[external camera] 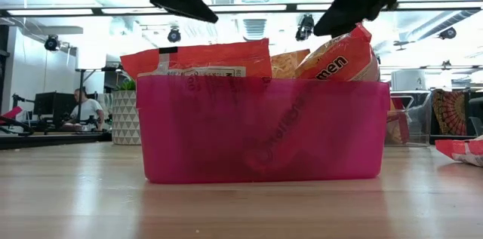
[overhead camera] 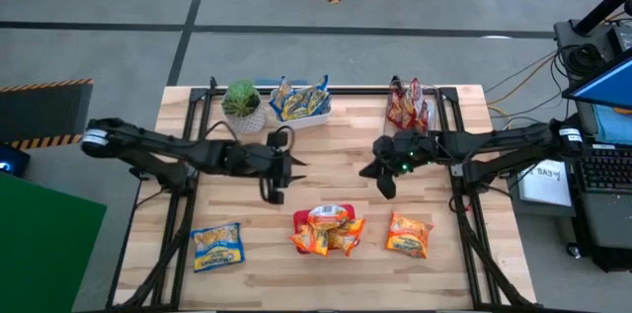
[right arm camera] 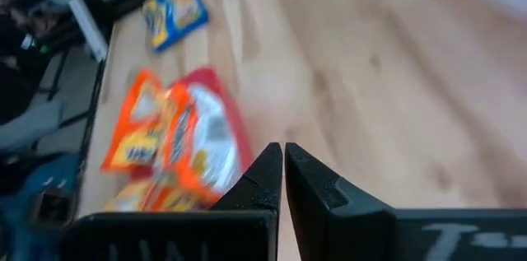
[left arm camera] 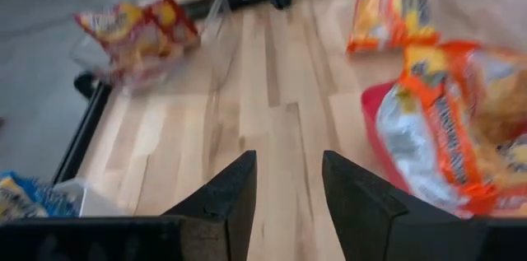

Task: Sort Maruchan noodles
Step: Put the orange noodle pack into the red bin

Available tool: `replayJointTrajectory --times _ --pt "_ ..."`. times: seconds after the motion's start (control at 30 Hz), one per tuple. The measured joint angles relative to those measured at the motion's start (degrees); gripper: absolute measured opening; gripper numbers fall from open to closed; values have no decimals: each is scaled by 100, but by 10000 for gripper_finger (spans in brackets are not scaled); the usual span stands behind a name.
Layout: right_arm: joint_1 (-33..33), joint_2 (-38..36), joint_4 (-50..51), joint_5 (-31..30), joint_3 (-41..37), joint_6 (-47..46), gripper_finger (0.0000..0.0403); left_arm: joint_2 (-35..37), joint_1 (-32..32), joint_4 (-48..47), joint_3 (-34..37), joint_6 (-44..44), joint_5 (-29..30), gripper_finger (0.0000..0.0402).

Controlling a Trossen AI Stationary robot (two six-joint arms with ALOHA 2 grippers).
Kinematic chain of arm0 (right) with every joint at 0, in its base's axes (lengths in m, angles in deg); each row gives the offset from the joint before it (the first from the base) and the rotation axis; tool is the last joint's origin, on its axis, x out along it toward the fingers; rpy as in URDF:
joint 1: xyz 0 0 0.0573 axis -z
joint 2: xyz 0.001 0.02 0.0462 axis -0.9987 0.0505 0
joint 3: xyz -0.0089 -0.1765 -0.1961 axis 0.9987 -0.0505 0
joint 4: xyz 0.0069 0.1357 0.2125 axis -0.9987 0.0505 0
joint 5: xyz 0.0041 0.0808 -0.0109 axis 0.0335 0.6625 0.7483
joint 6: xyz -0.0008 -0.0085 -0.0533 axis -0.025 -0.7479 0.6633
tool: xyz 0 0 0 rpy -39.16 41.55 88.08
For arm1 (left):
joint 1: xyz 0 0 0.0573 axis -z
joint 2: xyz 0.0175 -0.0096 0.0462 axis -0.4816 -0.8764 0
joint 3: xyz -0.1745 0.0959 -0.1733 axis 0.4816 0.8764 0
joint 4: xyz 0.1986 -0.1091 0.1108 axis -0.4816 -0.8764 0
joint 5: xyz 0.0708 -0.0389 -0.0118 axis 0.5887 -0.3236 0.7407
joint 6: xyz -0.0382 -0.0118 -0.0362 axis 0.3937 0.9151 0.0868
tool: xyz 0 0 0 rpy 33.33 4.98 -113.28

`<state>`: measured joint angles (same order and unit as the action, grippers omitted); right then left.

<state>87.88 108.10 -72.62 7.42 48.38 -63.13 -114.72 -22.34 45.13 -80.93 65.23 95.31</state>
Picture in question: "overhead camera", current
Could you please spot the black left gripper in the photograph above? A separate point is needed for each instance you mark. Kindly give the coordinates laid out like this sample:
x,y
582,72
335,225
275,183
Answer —
x,y
271,165

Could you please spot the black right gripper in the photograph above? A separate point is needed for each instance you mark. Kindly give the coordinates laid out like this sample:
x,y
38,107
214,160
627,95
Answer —
x,y
405,152

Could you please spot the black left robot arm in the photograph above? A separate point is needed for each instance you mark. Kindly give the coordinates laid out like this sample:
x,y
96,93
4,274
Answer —
x,y
148,142

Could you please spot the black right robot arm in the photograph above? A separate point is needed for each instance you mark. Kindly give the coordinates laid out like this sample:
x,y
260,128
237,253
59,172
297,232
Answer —
x,y
494,142

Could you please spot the pink plastic bin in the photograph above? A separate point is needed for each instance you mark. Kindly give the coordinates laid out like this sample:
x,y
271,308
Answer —
x,y
297,219

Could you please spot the white plastic bin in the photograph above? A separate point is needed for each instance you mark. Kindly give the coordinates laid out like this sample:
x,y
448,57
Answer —
x,y
306,121

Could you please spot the succulent in white patterned pot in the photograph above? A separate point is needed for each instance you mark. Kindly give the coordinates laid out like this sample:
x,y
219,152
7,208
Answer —
x,y
242,101

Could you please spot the clear plastic bin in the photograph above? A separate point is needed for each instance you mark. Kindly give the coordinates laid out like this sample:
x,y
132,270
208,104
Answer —
x,y
432,105

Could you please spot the white paper sign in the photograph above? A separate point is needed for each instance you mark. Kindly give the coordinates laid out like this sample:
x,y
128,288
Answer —
x,y
545,184

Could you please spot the black caster wheel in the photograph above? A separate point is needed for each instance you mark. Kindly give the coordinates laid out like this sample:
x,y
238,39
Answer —
x,y
573,251

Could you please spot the black keyboard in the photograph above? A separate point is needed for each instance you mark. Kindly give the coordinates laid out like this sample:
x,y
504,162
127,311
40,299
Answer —
x,y
607,170

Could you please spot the dark grey cart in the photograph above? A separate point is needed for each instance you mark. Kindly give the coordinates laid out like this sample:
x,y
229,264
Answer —
x,y
607,224

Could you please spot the grey equipment box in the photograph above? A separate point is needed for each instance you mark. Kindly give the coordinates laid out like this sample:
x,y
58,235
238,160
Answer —
x,y
568,39

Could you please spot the blue cloth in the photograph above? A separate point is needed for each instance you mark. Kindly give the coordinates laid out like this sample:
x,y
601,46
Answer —
x,y
614,125

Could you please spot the monitor with blue screen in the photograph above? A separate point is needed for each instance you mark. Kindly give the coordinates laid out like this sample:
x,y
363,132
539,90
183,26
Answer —
x,y
605,86

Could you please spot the green floor board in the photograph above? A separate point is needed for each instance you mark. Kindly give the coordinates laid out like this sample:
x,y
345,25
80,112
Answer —
x,y
44,249

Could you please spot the black pole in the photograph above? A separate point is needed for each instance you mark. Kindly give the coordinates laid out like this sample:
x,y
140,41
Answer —
x,y
602,7

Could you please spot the computer tower with blue light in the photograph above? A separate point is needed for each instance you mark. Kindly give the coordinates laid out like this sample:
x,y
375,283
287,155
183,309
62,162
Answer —
x,y
12,162

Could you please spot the black aluminium rig frame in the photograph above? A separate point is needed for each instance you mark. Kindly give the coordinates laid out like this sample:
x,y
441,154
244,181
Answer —
x,y
355,91

